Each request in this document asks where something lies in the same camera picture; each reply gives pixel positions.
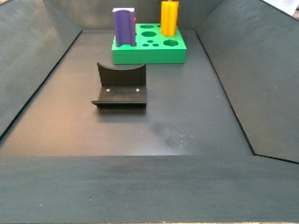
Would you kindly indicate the green shape-sorter board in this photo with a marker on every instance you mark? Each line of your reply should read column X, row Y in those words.
column 154, row 49

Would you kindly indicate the yellow star-shaped block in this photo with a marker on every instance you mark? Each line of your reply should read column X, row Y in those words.
column 170, row 12

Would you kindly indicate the black curved bracket stand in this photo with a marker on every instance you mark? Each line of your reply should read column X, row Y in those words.
column 122, row 86

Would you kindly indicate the purple notched block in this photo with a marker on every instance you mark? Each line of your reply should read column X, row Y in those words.
column 124, row 19

